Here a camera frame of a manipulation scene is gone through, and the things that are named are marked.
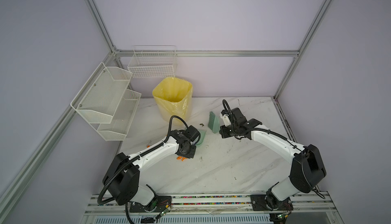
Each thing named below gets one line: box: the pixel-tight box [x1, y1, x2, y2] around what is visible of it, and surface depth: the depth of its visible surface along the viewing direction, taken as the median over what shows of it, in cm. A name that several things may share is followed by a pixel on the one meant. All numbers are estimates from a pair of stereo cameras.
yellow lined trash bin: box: [152, 76, 193, 126], surface depth 95 cm
